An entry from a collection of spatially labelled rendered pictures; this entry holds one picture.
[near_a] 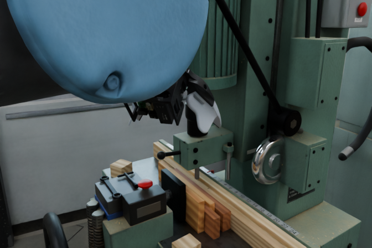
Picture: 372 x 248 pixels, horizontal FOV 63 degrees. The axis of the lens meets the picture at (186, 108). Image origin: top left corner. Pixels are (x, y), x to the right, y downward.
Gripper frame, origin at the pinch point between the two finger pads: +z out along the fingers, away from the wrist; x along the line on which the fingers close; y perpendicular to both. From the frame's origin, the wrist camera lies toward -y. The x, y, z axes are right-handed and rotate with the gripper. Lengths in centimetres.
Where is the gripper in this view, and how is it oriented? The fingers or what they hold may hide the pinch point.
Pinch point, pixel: (179, 120)
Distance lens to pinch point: 54.0
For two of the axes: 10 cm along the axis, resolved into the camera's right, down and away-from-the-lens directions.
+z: 1.8, 6.3, 7.5
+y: -2.3, 7.7, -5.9
